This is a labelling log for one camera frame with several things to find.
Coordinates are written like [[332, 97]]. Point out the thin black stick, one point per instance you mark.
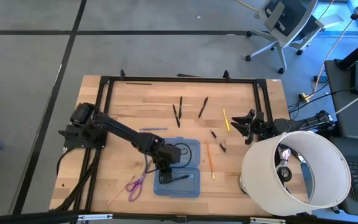
[[138, 83]]

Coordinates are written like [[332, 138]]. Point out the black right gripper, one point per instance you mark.
[[261, 127]]

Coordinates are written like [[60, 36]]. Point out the grey office chair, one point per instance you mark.
[[283, 18]]

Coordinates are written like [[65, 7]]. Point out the black frame clamp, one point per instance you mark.
[[226, 74], [122, 74]]

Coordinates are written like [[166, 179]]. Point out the grey side table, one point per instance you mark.
[[346, 109]]

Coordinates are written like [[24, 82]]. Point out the orange pencil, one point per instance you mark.
[[210, 160]]

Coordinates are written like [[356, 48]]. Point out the black lamp socket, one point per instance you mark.
[[284, 173]]

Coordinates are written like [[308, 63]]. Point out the black pen with silver clip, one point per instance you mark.
[[218, 141]]

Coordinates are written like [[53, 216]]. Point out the black front crossbeam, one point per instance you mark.
[[42, 217]]

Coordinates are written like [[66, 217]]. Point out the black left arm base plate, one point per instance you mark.
[[73, 143]]

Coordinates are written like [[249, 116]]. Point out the white round lamp shade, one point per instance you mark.
[[259, 174]]

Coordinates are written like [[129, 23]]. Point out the blue translucent plastic supply box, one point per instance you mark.
[[179, 189]]

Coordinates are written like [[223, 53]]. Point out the black metal table frame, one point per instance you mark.
[[182, 79]]

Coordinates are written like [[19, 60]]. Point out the yellow highlighter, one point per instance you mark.
[[226, 119]]

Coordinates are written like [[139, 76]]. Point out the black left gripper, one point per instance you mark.
[[168, 155]]

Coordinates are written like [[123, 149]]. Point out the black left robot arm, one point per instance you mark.
[[120, 129]]

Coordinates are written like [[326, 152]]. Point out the natural wood pencil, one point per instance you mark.
[[120, 190]]

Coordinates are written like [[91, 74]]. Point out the black stand pole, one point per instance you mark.
[[357, 53]]

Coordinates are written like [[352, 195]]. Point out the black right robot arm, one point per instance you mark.
[[291, 124]]

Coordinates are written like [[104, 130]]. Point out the blue pen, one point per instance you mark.
[[153, 128]]

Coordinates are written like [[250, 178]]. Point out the silver metal bracket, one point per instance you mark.
[[267, 220], [95, 216]]

